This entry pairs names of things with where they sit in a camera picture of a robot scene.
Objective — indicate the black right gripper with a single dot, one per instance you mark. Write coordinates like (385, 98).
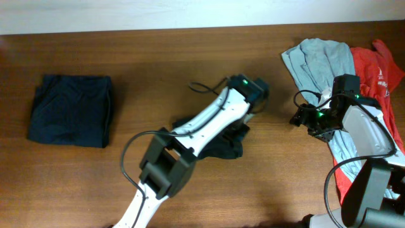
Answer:
(304, 117)

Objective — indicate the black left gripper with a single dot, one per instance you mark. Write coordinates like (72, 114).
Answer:
(229, 135)

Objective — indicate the dark green shirt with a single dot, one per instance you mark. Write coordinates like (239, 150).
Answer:
(227, 145)

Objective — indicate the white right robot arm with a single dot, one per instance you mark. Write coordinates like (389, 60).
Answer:
(376, 196)

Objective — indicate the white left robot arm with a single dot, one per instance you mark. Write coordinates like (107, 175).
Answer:
(171, 157)

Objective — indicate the light blue shirt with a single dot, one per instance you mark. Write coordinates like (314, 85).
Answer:
(313, 65)

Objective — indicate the red shirt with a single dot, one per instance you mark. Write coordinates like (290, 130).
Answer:
(379, 75)

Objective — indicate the folded navy blue shirt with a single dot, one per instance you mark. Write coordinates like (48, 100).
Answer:
(72, 110)

